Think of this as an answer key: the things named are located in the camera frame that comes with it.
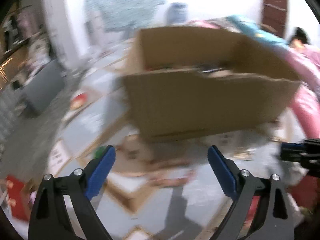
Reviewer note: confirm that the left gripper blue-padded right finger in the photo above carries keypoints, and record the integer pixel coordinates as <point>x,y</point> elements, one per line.
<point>272,219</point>

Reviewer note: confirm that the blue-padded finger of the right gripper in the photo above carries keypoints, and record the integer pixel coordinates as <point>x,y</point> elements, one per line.
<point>292,147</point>
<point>292,157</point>

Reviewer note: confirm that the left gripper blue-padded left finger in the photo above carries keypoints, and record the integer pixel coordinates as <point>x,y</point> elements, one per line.
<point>49,218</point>

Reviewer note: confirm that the red paper bag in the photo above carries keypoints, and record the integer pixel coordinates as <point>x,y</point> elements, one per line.
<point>19,194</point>

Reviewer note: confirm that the person in pink pajamas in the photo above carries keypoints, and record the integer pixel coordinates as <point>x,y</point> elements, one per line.
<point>307,54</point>

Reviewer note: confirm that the brown cardboard box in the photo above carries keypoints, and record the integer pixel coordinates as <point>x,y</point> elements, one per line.
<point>187,82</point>

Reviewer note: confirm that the teal blue pillow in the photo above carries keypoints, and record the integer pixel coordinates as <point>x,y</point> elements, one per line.
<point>252,30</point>

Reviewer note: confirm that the grey cabinet box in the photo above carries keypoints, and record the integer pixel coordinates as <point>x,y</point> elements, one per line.
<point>44,87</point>

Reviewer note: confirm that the dark red wooden door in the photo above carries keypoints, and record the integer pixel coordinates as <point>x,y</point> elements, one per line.
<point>274,16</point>

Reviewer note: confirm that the blue water jug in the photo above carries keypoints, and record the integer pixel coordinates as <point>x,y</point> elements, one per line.
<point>176,14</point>

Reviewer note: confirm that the wooden wardrobe shelving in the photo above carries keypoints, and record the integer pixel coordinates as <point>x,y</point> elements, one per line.
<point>19,28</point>

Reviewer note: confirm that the teal patterned hanging cloth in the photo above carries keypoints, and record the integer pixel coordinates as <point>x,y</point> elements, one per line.
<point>118,15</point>

